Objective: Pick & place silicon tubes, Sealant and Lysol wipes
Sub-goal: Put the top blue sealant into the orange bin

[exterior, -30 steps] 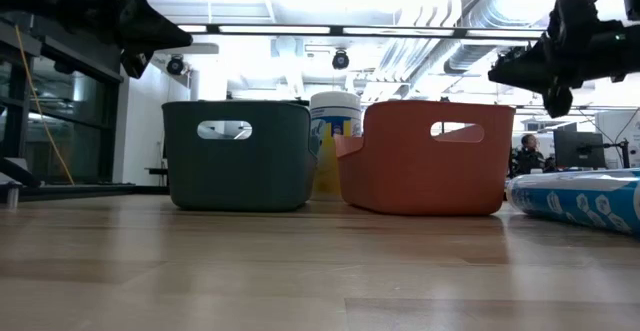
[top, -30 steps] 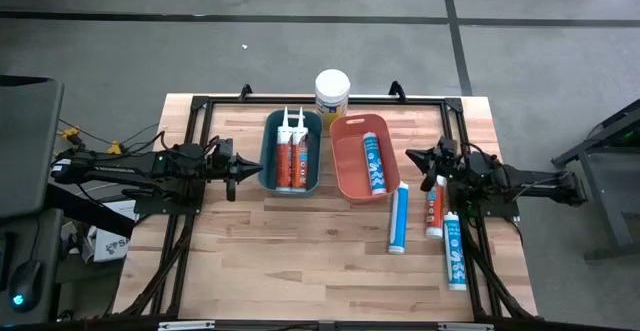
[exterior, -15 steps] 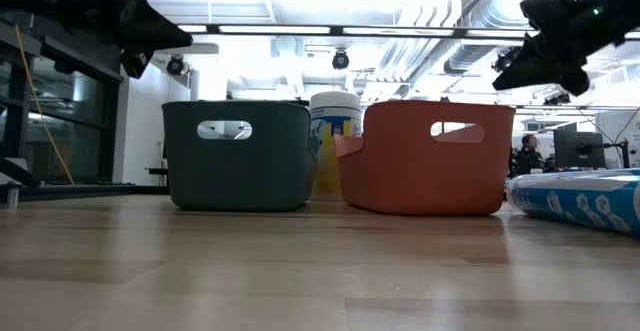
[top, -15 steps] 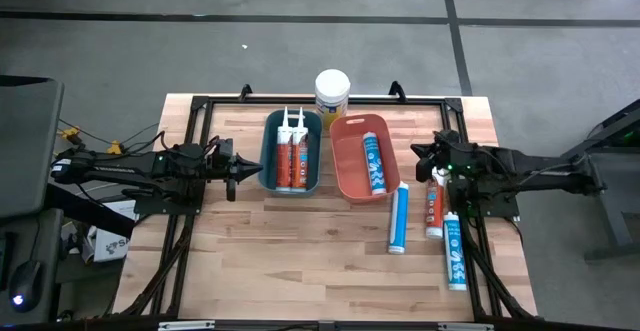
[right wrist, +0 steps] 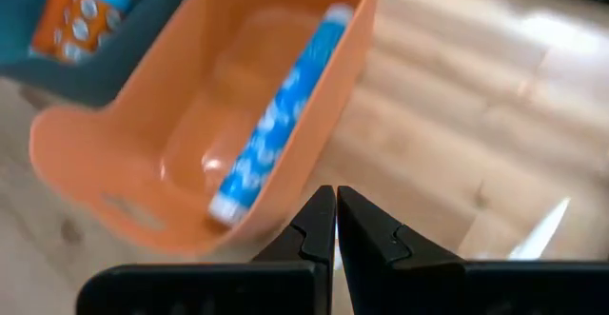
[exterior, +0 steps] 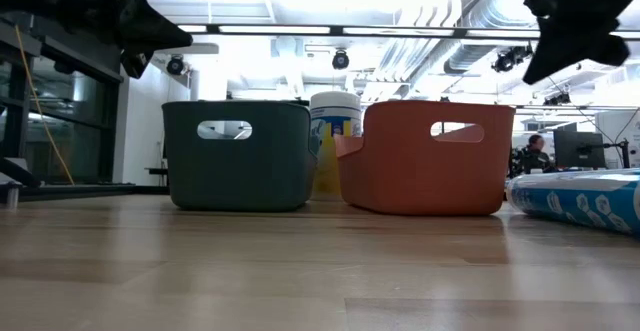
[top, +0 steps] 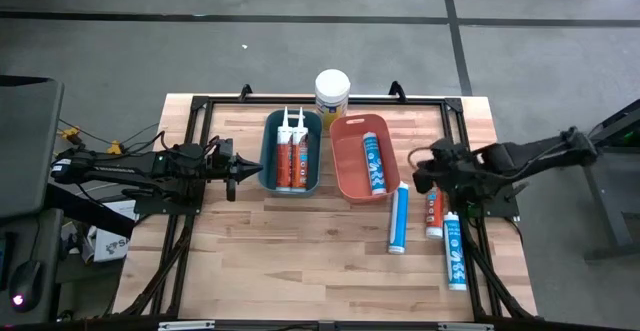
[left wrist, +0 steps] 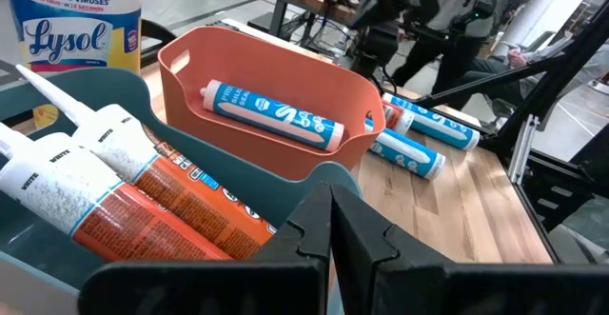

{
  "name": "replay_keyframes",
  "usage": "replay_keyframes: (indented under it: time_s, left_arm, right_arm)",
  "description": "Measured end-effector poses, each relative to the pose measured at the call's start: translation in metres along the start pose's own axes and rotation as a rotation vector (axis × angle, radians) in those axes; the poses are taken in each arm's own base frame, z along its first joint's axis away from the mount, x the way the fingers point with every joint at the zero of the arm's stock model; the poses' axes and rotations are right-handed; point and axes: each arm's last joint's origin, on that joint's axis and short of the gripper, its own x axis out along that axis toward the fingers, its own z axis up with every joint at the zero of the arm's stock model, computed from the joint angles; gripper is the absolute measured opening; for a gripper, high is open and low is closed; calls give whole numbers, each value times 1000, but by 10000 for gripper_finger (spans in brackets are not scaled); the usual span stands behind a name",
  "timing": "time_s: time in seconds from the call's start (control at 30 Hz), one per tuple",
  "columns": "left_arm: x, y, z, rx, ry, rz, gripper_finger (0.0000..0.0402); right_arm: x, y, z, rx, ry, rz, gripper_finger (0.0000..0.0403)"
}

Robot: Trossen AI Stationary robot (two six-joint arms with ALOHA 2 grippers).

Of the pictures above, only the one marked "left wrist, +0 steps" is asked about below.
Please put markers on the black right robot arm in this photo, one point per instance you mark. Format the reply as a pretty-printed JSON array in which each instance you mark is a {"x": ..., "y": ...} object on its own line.
[{"x": 380, "y": 48}]

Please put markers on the orange plastic bin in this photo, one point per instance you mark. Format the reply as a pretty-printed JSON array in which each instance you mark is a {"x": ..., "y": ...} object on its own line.
[{"x": 266, "y": 63}]

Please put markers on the orange sealant tube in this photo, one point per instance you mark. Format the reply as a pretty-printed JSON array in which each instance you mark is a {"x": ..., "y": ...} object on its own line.
[
  {"x": 190, "y": 186},
  {"x": 397, "y": 117},
  {"x": 119, "y": 220}
]

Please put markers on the person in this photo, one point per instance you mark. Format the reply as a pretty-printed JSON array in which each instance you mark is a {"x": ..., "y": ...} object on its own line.
[
  {"x": 457, "y": 58},
  {"x": 490, "y": 84}
]

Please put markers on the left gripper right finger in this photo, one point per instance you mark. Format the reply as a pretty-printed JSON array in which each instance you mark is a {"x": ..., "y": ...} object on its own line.
[{"x": 409, "y": 281}]

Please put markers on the Lysol wipes canister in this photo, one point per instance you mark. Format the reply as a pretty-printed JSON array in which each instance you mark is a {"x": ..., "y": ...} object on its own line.
[{"x": 71, "y": 39}]

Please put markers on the silver aluminium bar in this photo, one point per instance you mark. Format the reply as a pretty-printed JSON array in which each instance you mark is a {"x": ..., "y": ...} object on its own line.
[{"x": 523, "y": 148}]

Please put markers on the black frame clamp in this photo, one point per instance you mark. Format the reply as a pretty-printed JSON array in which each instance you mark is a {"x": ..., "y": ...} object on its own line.
[{"x": 164, "y": 32}]

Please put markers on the person's hand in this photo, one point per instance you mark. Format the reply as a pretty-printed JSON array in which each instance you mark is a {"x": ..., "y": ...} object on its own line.
[{"x": 516, "y": 59}]

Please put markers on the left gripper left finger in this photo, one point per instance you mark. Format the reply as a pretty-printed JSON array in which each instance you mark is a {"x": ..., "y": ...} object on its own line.
[{"x": 266, "y": 286}]

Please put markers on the teal plastic bin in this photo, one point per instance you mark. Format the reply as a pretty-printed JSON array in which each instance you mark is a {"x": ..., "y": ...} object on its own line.
[{"x": 233, "y": 177}]

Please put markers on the blue silicone tube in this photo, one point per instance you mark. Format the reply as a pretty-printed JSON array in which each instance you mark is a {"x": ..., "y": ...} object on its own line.
[
  {"x": 404, "y": 151},
  {"x": 271, "y": 115},
  {"x": 438, "y": 122}
]

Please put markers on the black aluminium table frame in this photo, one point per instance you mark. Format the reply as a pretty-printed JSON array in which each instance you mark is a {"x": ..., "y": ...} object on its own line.
[{"x": 552, "y": 82}]

